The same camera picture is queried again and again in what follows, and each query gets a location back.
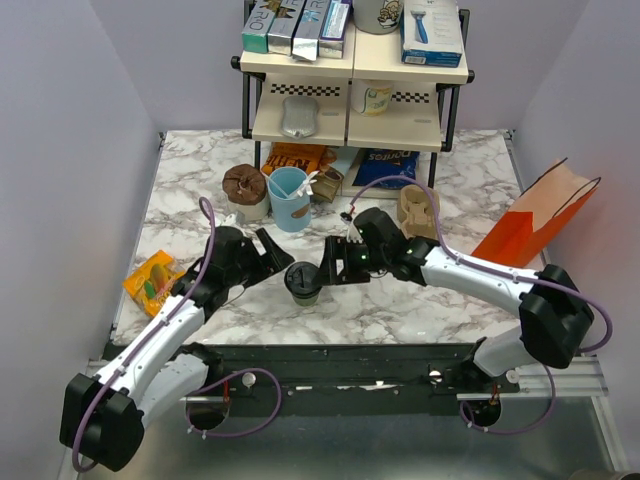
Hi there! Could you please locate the cream two-tier shelf rack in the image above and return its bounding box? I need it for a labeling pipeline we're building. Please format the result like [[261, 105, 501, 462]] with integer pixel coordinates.
[[231, 25, 475, 185]]

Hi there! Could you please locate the silver blue toothpaste box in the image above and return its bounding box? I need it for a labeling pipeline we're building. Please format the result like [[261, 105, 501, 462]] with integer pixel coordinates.
[[292, 0, 330, 62]]

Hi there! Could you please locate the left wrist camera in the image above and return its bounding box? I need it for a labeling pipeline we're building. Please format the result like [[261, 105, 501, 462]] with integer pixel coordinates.
[[220, 212, 245, 228]]

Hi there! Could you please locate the light blue cup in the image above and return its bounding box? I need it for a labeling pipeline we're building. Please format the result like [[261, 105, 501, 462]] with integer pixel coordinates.
[[267, 167, 311, 233]]

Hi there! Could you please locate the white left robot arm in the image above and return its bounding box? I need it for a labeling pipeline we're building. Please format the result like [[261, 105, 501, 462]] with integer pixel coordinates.
[[59, 226, 294, 473]]

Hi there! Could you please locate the white printed paper cup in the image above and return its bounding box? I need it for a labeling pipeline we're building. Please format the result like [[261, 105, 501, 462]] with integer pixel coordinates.
[[350, 79, 393, 117]]

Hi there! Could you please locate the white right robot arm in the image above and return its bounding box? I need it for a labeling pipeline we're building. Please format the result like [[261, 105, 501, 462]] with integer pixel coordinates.
[[313, 207, 594, 392]]

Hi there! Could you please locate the green paper coffee cup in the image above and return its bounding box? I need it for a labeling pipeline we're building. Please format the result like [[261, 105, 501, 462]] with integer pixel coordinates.
[[292, 290, 320, 307]]

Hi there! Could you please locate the purple white toothpaste box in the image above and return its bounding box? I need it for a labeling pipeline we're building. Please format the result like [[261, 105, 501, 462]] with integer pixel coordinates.
[[318, 0, 352, 59]]

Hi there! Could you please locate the black plastic cup lid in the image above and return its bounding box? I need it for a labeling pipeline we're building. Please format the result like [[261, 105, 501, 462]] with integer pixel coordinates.
[[284, 261, 321, 294]]

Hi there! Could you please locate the orange snack bag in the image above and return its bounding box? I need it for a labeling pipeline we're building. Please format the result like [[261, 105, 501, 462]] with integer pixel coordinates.
[[261, 142, 337, 175]]

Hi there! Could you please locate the orange snack packet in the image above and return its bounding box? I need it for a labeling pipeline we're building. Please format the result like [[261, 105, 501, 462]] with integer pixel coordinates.
[[123, 250, 186, 318]]

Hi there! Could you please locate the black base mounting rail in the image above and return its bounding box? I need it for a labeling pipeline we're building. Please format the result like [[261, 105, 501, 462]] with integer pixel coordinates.
[[179, 343, 521, 417]]

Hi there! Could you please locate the orange paper gift bag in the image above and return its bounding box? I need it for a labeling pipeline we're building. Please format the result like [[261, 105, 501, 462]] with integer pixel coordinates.
[[473, 159, 601, 267]]

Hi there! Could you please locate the brown and white pouch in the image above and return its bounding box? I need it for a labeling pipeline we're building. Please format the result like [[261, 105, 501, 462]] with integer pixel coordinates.
[[222, 164, 270, 222]]

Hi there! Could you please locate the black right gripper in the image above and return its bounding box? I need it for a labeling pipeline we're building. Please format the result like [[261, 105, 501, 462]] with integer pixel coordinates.
[[310, 235, 388, 286]]

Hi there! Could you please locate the blue Doritos chip bag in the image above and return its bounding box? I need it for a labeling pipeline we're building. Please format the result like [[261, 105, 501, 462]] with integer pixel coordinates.
[[354, 148, 420, 186]]

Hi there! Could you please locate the blue razor package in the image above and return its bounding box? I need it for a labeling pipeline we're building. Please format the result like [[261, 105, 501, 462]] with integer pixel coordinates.
[[401, 0, 464, 68]]

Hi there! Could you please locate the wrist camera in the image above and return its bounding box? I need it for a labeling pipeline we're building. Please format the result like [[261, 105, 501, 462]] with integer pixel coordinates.
[[340, 212, 363, 243], [220, 212, 245, 228]]

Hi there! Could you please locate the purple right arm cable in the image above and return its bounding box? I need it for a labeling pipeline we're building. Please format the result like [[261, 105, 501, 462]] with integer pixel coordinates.
[[347, 174, 614, 435]]

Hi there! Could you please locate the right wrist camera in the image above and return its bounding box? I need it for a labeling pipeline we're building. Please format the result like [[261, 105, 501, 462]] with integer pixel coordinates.
[[340, 212, 363, 243]]

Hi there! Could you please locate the brown cardboard cup carrier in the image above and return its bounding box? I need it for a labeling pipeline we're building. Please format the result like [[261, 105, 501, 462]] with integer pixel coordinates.
[[397, 185, 440, 240]]

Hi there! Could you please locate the teal toothpaste box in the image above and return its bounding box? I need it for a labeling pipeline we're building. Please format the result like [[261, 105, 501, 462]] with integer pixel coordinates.
[[242, 0, 281, 54]]

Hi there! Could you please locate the grey cartoon mug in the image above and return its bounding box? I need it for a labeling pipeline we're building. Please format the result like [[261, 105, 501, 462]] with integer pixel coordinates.
[[352, 0, 404, 35]]

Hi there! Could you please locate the olive brown small package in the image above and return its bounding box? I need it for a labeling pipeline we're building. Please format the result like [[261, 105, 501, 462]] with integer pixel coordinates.
[[311, 168, 344, 203]]

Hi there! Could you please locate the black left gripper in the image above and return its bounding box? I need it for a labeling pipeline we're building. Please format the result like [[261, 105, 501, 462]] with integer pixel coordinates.
[[225, 229, 295, 289]]

